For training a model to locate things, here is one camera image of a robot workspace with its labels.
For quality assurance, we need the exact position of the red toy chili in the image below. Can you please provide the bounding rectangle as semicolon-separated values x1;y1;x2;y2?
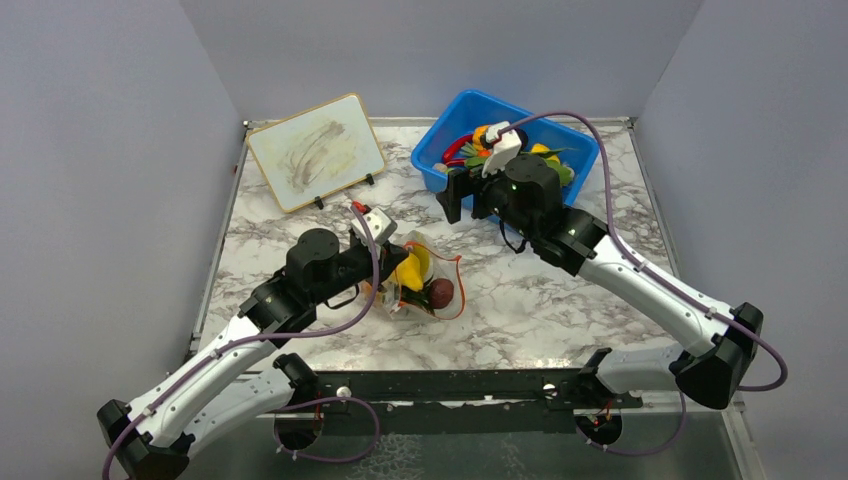
441;134;478;167

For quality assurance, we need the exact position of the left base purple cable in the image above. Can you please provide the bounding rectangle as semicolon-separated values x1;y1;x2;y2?
272;392;382;465

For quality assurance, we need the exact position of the green leafy vegetable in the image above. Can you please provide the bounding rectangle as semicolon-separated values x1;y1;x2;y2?
464;155;575;187

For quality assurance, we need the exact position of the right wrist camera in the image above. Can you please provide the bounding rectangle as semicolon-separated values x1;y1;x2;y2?
481;121;523;178

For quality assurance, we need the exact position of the orange toy bell pepper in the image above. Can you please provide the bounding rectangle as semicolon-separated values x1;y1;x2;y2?
471;125;491;157

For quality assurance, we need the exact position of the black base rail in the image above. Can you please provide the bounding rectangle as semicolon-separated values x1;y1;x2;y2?
273;368;642;440

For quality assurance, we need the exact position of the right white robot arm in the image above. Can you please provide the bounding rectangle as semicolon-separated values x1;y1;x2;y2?
436;155;763;410

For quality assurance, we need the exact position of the blue plastic bin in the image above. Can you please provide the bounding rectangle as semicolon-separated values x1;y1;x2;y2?
411;90;599;206

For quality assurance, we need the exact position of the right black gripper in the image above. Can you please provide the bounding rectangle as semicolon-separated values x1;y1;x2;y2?
437;154;537;243

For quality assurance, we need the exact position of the small yellow toy fruit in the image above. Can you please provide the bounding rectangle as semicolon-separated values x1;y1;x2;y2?
529;143;561;165

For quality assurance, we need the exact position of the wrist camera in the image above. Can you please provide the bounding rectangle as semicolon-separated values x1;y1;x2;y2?
350;201;397;245
481;121;523;178

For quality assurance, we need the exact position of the white drawing board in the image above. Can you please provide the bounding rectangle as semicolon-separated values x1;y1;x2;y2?
246;93;387;213

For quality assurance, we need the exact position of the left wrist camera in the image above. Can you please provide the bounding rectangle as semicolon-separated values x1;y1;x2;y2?
350;201;397;245

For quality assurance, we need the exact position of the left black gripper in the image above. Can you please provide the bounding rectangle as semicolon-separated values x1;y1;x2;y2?
311;239;410;307

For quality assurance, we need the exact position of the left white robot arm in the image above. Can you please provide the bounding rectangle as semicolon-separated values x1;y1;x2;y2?
97;228;409;479

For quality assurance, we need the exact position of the dark purple passion fruit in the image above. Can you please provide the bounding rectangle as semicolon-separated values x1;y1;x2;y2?
426;278;455;310

